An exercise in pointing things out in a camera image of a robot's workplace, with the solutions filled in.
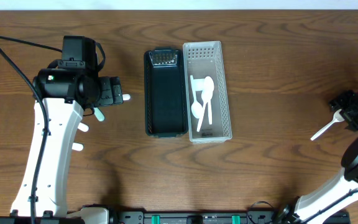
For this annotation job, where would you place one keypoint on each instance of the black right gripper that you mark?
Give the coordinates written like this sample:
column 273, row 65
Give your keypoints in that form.
column 348, row 109

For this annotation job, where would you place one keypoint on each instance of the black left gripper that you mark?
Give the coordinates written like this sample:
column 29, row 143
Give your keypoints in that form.
column 111, row 91

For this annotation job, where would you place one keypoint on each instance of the thin white spoon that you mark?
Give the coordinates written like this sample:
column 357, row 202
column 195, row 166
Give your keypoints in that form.
column 209, row 84
column 195, row 106
column 204, row 102
column 337, row 118

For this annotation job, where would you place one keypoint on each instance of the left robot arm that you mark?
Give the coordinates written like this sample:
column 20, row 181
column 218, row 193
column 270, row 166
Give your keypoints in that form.
column 67, row 87

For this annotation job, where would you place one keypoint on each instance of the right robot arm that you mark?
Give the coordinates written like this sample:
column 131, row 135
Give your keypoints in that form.
column 340, row 191

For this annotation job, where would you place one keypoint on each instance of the thick white plastic spoon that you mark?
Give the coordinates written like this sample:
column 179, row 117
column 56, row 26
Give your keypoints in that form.
column 126, row 97

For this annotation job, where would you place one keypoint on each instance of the mint green plastic fork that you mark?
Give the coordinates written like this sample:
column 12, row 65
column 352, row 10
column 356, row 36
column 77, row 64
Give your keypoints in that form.
column 99, row 115

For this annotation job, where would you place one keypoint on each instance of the white plastic fork upper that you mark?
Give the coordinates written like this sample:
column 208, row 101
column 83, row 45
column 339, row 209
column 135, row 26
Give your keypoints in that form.
column 83, row 127

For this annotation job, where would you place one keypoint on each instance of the white plastic fork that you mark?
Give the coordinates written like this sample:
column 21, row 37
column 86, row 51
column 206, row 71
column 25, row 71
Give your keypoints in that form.
column 83, row 127
column 77, row 146

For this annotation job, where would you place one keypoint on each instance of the dark green plastic basket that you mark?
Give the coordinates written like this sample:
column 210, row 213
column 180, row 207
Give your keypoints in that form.
column 166, row 113

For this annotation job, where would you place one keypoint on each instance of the white plastic fork lower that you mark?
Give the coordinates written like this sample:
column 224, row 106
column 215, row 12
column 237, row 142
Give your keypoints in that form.
column 77, row 146

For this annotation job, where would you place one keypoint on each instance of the white label in basket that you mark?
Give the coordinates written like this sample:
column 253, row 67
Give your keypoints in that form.
column 198, row 84

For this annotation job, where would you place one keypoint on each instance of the clear white plastic basket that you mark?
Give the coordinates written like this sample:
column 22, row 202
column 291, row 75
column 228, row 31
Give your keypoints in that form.
column 204, row 59

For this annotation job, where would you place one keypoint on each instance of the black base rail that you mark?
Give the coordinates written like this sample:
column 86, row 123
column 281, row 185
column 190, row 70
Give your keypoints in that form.
column 257, row 217

